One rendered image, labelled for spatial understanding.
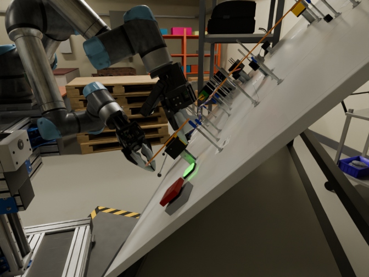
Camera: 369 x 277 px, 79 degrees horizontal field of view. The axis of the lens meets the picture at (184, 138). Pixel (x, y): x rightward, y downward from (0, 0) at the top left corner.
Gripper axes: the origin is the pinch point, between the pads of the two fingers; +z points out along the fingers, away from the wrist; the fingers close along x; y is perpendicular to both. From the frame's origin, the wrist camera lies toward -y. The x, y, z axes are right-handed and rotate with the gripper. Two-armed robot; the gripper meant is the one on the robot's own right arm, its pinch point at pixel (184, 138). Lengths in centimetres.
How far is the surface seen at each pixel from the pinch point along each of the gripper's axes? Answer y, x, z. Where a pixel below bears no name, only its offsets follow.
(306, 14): 49, 37, -19
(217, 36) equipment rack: 16, 97, -33
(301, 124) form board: 25.2, -29.1, -3.0
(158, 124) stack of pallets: -110, 252, 25
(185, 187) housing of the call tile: 2.9, -21.1, 4.8
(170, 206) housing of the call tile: -0.6, -23.9, 6.5
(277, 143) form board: 21.6, -28.8, -1.4
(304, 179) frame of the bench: 32, 44, 49
